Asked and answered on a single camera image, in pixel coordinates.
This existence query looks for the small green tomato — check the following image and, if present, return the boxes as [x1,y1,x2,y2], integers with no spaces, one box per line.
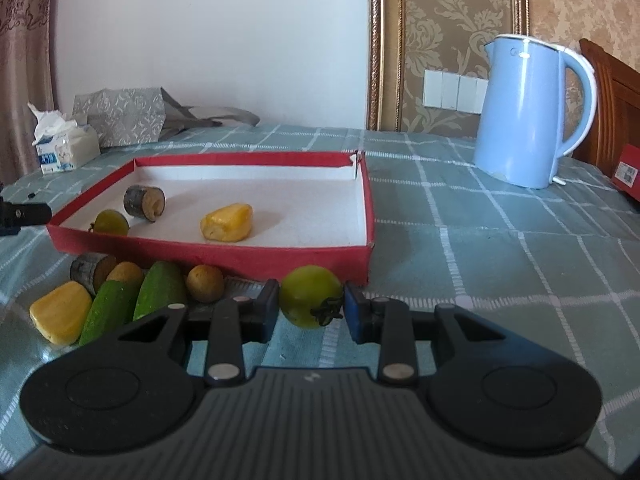
[89,209,129,236]

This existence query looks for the dark sugarcane piece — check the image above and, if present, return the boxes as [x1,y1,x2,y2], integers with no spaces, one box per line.
[122,184,166,222]

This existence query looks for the yellow ridged fruit piece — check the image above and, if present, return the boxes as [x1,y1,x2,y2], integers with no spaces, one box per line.
[200,203,254,243]

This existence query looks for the large green tomato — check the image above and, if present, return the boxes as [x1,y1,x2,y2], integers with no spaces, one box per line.
[279,266,344,330]

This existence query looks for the white tissue pack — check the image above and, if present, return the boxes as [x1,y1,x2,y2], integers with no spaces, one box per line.
[28,103,101,174]

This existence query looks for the short green cucumber piece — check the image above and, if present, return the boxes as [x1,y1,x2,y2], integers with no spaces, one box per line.
[78,281,139,346]

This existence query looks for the brown sugarcane piece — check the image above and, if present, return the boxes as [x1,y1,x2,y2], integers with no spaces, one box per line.
[70,252,117,296]

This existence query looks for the yellow block fruit piece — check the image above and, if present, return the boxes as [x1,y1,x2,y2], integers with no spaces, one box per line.
[29,281,92,346]

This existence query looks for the long green cucumber piece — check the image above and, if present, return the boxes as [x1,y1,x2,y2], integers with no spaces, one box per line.
[132,261,188,321]

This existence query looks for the orange-yellow round fruit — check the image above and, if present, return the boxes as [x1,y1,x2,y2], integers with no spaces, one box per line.
[106,261,144,288]

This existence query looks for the small brown-yellow round fruit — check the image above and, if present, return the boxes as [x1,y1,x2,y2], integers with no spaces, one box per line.
[186,264,224,304]

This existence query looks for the grey patterned paper bag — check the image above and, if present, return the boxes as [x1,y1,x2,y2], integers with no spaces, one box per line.
[73,87,260,148]

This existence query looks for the brown curtain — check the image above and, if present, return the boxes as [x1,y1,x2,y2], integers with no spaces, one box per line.
[0,0,54,184]

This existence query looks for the red box lid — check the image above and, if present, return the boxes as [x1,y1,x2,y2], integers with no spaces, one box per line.
[611,144,640,200]

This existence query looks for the light blue electric kettle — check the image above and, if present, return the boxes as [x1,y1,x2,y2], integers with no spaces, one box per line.
[474,34,598,188]

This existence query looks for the white wall switch panel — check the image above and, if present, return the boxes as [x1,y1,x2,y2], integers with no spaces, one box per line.
[422,70,488,115]

